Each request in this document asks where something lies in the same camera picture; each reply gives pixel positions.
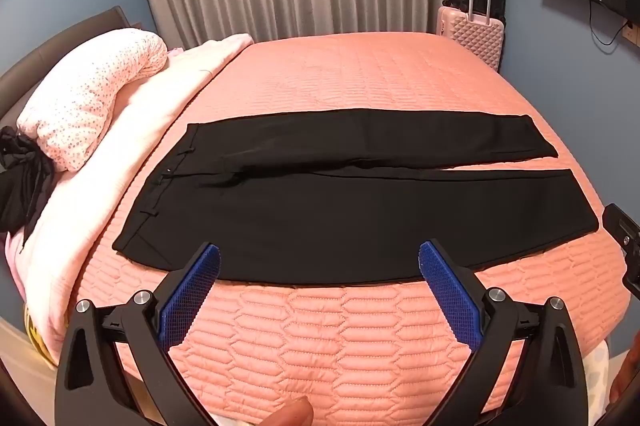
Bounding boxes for white dotted pillow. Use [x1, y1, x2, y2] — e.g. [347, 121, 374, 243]
[16, 27, 169, 171]

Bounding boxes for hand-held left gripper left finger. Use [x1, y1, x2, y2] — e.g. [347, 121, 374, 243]
[55, 242, 222, 426]

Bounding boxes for pink quilted bedspread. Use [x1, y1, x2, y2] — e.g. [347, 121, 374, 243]
[75, 30, 632, 426]

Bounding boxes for black pants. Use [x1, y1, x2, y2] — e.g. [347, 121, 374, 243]
[111, 108, 600, 285]

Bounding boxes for pink suitcase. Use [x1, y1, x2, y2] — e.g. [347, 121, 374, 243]
[436, 0, 503, 74]

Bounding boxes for black television cable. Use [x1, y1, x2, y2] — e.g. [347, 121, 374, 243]
[588, 0, 629, 47]

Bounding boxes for white patterned bed sheet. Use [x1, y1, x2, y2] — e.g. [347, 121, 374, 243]
[582, 338, 614, 426]

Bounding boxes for yellow object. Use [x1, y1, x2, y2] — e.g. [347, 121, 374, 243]
[24, 303, 58, 365]

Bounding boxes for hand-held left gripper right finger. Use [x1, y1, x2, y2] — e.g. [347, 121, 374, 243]
[418, 239, 587, 426]

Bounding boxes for person's left hand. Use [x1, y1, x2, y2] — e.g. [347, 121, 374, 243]
[263, 395, 314, 426]

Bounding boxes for pale pink blanket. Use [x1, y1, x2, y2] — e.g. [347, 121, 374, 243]
[5, 33, 256, 363]

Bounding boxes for person's right forearm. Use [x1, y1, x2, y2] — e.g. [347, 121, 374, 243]
[609, 346, 640, 408]

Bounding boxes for black cloth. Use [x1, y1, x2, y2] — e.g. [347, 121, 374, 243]
[0, 126, 56, 233]

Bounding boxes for grey headboard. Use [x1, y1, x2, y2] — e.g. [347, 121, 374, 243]
[0, 6, 143, 123]

